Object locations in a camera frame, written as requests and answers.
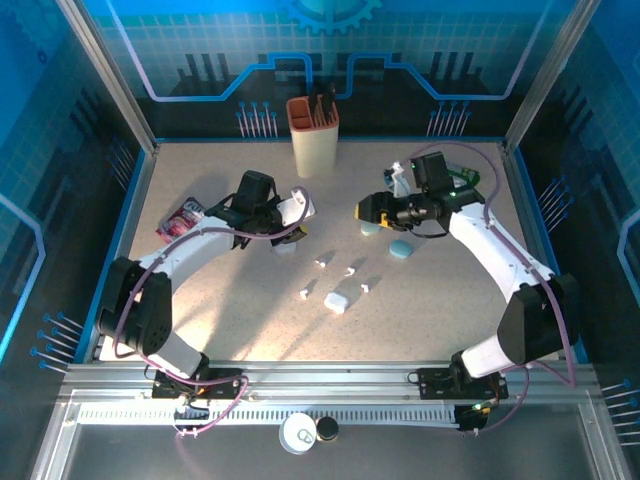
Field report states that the white square earbud case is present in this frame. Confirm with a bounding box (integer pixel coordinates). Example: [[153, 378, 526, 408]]
[[323, 291, 349, 315]]

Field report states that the green snack packet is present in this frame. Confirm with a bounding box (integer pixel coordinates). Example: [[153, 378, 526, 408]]
[[447, 162, 481, 190]]

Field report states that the pink snack packet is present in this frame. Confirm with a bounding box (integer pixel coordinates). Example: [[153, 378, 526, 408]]
[[155, 197, 206, 245]]

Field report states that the beige utensil holder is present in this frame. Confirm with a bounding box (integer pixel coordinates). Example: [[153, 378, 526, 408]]
[[285, 94, 341, 179]]

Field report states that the black round cap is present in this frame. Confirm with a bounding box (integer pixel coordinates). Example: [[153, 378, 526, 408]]
[[315, 417, 340, 444]]

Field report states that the white round lid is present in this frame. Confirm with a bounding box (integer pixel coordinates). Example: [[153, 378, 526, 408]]
[[278, 412, 319, 456]]

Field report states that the black controller box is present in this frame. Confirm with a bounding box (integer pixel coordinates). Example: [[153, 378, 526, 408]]
[[455, 402, 494, 435]]

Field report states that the grey metal shelf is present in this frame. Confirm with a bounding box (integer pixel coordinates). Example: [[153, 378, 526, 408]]
[[29, 402, 631, 480]]

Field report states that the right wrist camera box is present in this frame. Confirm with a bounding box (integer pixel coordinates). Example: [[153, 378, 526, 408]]
[[383, 160, 412, 199]]

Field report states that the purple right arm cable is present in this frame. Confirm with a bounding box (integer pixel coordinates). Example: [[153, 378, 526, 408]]
[[405, 141, 579, 437]]

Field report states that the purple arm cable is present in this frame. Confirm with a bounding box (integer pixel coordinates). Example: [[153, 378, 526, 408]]
[[112, 185, 250, 441], [405, 141, 579, 437]]

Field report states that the aluminium side rail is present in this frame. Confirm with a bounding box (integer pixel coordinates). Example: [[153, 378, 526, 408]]
[[97, 142, 162, 362], [501, 142, 576, 362]]

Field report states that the aluminium front rail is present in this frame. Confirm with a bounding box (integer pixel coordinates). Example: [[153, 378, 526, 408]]
[[62, 360, 599, 404]]

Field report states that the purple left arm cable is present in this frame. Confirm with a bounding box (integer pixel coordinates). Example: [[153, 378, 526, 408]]
[[112, 185, 250, 441]]

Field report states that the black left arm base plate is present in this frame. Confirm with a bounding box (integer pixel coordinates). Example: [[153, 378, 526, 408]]
[[151, 367, 247, 401]]

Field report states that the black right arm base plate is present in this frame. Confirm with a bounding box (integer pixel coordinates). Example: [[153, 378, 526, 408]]
[[416, 367, 510, 401]]

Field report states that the aluminium frame post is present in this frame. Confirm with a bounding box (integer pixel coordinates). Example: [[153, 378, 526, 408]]
[[54, 0, 161, 156], [502, 0, 601, 156]]

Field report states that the slotted cable duct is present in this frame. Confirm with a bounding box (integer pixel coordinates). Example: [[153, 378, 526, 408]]
[[77, 405, 461, 427]]

